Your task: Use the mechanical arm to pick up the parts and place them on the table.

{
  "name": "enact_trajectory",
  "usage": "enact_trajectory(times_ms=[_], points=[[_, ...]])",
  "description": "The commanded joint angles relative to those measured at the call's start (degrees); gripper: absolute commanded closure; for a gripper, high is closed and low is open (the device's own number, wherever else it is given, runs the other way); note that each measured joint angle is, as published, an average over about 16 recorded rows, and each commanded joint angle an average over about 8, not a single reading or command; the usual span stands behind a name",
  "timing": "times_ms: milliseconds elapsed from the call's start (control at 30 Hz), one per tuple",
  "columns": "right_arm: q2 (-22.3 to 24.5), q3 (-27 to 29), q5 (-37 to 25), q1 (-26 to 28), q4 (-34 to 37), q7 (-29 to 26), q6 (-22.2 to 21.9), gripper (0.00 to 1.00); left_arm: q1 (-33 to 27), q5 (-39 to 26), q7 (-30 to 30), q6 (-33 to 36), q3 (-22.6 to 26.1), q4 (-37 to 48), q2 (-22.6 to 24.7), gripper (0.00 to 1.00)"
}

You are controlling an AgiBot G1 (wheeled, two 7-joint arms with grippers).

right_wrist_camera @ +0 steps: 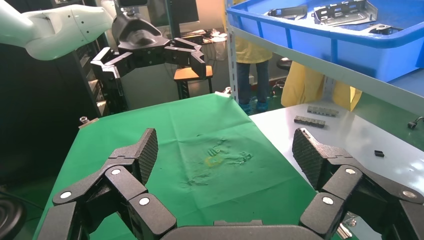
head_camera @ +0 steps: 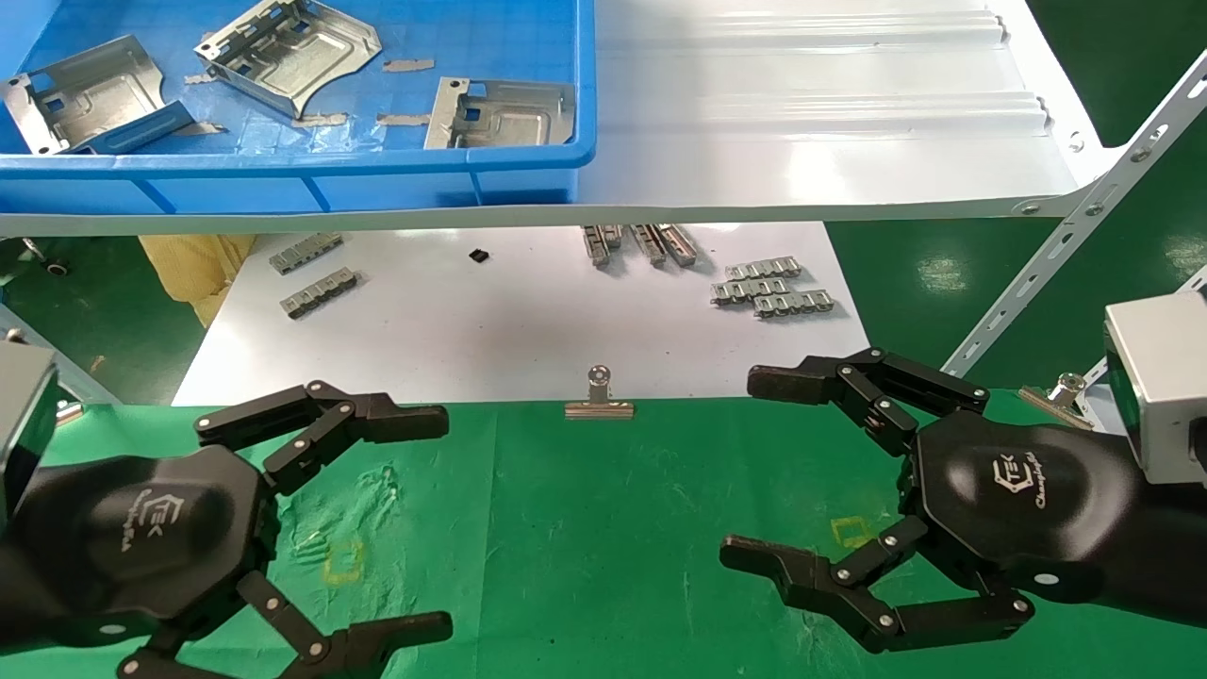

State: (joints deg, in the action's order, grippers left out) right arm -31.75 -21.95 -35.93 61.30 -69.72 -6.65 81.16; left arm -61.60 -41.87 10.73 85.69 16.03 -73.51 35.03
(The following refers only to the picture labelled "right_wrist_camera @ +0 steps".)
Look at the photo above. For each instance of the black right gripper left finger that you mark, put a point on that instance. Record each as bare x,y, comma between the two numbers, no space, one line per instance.
132,205

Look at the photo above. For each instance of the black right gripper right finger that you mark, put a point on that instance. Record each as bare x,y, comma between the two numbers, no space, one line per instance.
341,185

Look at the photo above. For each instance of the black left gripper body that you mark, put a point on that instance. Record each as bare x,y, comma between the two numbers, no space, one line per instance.
139,36

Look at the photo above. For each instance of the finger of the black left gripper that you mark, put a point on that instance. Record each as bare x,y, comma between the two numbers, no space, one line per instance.
185,49
112,63

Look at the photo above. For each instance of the stamped sheet metal plate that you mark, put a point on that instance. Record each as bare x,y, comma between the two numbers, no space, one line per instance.
382,30
344,13
288,12

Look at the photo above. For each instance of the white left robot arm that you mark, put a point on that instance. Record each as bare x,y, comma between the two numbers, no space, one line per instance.
53,30

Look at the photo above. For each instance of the stool with wooden seat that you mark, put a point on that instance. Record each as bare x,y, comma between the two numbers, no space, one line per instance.
185,74

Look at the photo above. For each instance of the cluttered work desk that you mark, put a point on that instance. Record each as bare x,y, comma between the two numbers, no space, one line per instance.
212,34

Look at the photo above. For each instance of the black equipment rack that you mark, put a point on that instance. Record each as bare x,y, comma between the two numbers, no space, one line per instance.
116,96

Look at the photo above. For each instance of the black monitor on pole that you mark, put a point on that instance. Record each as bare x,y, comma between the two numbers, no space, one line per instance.
182,10

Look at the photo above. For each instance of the small black plastic piece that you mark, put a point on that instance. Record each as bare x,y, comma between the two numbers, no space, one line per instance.
379,153

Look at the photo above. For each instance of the person in yellow coat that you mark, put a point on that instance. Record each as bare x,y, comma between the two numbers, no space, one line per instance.
251,53

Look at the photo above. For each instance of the small ribbed metal strip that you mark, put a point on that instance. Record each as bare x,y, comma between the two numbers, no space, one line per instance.
309,122
323,111

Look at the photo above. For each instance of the green table cloth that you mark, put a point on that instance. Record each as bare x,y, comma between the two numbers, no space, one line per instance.
198,132

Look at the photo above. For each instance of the black robot torso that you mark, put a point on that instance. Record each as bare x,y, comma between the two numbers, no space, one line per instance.
39,116

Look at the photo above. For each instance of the black round stool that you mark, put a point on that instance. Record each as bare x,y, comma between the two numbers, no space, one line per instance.
284,63

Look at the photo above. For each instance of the yellow fabric cover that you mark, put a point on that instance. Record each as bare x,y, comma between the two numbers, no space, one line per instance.
304,86

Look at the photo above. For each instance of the black ribbed round disc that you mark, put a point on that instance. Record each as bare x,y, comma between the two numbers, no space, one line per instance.
10,218

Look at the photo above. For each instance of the blue plastic bin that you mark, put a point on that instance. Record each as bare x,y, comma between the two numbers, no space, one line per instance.
364,56

